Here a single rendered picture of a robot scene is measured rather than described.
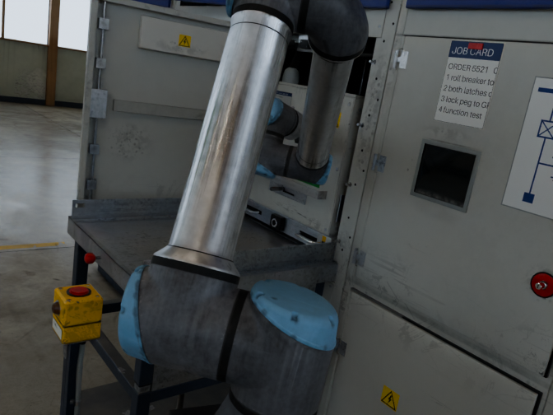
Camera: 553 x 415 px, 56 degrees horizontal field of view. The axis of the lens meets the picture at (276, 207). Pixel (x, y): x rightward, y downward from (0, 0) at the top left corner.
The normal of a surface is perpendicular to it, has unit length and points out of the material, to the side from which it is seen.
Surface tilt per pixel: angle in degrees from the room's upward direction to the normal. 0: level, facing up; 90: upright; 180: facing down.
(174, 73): 90
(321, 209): 90
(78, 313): 91
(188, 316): 59
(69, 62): 90
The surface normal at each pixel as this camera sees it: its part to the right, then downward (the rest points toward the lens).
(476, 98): -0.78, 0.03
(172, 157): 0.48, 0.29
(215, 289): 0.58, 0.01
